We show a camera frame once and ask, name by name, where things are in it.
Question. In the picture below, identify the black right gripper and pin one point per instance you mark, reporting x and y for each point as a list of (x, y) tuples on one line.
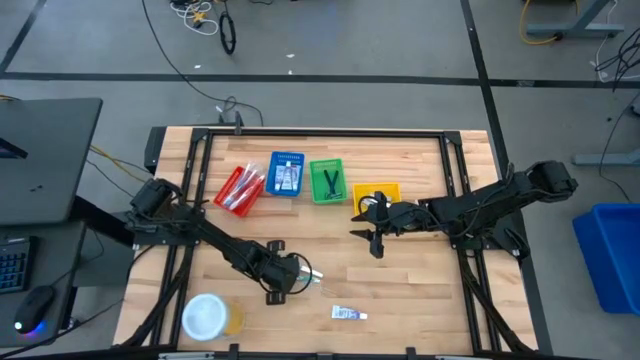
[(397, 217)]

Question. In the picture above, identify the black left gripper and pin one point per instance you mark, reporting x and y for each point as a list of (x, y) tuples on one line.
[(281, 272)]

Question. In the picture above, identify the green toothbrush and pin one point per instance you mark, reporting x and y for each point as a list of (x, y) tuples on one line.
[(316, 281)]

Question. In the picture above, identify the blue toothbrush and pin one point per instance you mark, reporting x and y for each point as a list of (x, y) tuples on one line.
[(239, 184), (251, 192)]

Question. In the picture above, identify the red toothbrush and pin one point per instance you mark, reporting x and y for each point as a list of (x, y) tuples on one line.
[(245, 187)]

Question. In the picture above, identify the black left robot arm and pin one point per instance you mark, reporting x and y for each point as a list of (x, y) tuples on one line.
[(220, 242)]

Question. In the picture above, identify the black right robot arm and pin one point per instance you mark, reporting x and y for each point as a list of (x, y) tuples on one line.
[(475, 207)]

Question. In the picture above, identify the yellow plastic basket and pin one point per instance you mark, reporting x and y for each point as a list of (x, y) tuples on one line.
[(392, 192)]

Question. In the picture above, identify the green plastic basket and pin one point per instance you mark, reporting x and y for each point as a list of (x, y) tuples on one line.
[(317, 192)]

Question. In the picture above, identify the yellow cup with white lid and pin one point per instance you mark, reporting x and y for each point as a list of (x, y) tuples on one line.
[(206, 316)]

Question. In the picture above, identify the blue plastic basket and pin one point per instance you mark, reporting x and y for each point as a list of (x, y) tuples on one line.
[(271, 175)]

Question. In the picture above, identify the red plastic basket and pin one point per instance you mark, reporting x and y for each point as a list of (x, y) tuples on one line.
[(227, 187)]

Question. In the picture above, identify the grey floor bar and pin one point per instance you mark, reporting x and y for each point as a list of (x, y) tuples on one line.
[(605, 159)]

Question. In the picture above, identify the large blue plastic bin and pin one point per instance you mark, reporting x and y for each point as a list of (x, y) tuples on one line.
[(612, 255)]

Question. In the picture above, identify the black low desk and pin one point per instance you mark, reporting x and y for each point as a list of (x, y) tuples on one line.
[(55, 265)]

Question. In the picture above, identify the black computer mouse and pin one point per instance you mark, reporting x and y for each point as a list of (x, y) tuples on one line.
[(34, 306)]

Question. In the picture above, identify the dark grey desk panel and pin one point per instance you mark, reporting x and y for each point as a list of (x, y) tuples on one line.
[(50, 165)]

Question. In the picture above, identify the grey desk leg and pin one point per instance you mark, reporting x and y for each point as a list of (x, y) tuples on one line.
[(575, 30)]

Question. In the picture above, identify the black backlit keyboard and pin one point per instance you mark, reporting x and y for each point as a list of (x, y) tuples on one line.
[(14, 265)]

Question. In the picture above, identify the dark monitor corner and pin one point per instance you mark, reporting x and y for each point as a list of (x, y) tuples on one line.
[(11, 149)]

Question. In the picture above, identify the black aluminium table frame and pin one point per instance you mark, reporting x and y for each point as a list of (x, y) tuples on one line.
[(325, 133)]

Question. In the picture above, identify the black clamp post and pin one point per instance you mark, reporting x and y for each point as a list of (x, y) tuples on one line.
[(237, 122)]

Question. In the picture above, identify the black table corner bracket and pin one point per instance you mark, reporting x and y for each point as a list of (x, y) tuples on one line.
[(154, 147)]

